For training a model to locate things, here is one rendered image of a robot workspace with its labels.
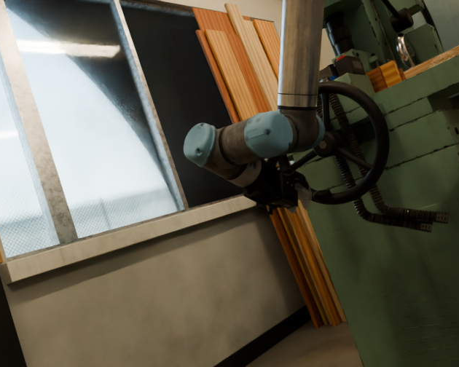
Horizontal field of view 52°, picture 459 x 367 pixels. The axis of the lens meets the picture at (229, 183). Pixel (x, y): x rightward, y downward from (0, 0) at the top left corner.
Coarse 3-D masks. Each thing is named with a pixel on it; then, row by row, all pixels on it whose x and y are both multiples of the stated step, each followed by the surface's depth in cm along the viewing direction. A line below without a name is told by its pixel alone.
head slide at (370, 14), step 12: (360, 12) 143; (372, 12) 146; (348, 24) 146; (360, 24) 144; (372, 24) 142; (360, 36) 144; (372, 36) 142; (360, 48) 145; (372, 48) 142; (384, 48) 143; (384, 60) 141
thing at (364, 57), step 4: (344, 52) 134; (348, 52) 133; (352, 52) 133; (356, 52) 134; (360, 52) 136; (364, 52) 139; (368, 52) 142; (340, 56) 135; (356, 56) 133; (360, 56) 135; (364, 56) 138; (368, 56) 141; (332, 60) 136; (364, 60) 137; (368, 60) 140; (364, 64) 136; (368, 64) 138; (372, 64) 141; (364, 68) 135; (368, 68) 137; (372, 68) 140
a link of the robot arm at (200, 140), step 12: (192, 132) 85; (204, 132) 83; (216, 132) 84; (192, 144) 84; (204, 144) 82; (216, 144) 82; (192, 156) 83; (204, 156) 83; (216, 156) 83; (216, 168) 86; (228, 168) 86; (240, 168) 88
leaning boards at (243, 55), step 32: (224, 32) 302; (256, 32) 337; (224, 64) 289; (256, 64) 317; (224, 96) 282; (256, 96) 306; (288, 224) 273; (288, 256) 269; (320, 256) 262; (320, 288) 259; (320, 320) 267
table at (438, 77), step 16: (448, 64) 108; (416, 80) 112; (432, 80) 110; (448, 80) 108; (384, 96) 117; (400, 96) 115; (416, 96) 113; (432, 96) 115; (448, 96) 126; (352, 112) 113; (384, 112) 117; (336, 128) 116; (352, 128) 123
